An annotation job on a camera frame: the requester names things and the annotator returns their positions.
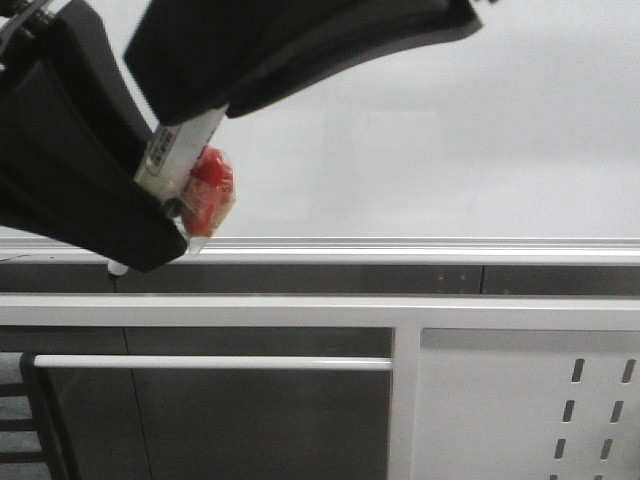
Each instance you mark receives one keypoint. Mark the white black-ink whiteboard marker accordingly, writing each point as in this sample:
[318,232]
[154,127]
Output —
[170,155]

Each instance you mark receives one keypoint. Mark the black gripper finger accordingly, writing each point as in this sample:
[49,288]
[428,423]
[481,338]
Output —
[72,139]
[191,56]

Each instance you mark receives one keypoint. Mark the white horizontal rail bar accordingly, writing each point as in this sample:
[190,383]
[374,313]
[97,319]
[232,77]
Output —
[213,362]

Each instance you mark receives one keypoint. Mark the red round magnet with tape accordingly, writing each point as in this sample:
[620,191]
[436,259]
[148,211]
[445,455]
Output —
[207,198]

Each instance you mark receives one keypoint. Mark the white metal pegboard stand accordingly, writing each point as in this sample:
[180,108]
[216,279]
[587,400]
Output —
[482,388]

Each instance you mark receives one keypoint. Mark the white whiteboard with aluminium frame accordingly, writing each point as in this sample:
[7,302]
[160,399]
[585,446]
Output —
[520,144]

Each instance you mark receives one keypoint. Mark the black slatted chair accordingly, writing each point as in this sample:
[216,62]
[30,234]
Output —
[34,441]

